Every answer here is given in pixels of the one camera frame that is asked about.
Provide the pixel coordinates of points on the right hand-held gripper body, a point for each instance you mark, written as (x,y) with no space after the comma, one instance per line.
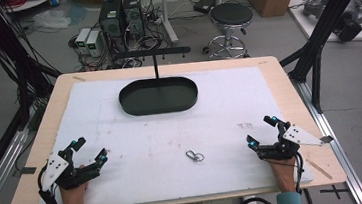
(293,138)

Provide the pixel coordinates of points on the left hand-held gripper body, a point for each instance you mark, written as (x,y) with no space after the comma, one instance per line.
(56,166)

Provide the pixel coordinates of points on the person's left hand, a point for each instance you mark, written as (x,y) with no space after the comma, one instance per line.
(73,196)

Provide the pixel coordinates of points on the person's right hand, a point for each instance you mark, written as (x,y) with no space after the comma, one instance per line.
(284,174)

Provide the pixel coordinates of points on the black tape piece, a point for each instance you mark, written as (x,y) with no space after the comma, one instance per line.
(25,170)

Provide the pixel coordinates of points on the thin wooden stick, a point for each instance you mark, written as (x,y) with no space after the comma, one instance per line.
(319,169)

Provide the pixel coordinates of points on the black tape cross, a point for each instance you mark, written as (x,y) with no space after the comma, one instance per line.
(334,191)

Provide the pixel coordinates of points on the white foam mat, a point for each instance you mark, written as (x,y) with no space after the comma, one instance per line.
(179,135)

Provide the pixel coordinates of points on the black hook stand with tray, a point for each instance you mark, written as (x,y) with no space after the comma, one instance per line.
(158,95)

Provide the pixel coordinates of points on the white power supply unit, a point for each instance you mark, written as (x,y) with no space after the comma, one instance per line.
(93,43)
(82,39)

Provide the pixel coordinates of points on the black round stool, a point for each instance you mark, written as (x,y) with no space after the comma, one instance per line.
(230,15)

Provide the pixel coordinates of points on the white board with grey devices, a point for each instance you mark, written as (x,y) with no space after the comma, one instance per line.
(338,16)

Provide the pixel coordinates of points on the black computer tower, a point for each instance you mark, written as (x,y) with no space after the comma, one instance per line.
(111,21)
(133,14)

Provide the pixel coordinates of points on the clear plastic bag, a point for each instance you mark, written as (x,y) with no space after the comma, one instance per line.
(52,19)

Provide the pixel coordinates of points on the black flat device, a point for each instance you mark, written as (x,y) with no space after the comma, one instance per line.
(204,3)

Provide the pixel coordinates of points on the white table leg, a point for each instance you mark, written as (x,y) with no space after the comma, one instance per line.
(168,16)

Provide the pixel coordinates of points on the black metal frame stand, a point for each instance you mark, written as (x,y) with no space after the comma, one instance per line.
(326,27)
(3,48)

